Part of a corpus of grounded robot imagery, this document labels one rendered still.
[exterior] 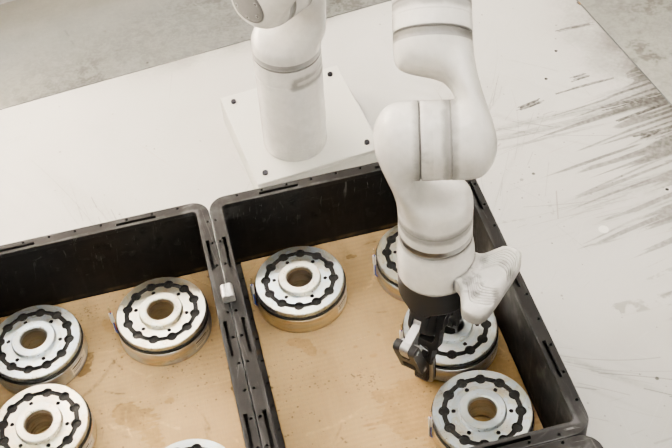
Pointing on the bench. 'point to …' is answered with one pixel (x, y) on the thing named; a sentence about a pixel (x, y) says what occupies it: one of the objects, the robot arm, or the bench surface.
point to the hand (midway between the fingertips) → (436, 351)
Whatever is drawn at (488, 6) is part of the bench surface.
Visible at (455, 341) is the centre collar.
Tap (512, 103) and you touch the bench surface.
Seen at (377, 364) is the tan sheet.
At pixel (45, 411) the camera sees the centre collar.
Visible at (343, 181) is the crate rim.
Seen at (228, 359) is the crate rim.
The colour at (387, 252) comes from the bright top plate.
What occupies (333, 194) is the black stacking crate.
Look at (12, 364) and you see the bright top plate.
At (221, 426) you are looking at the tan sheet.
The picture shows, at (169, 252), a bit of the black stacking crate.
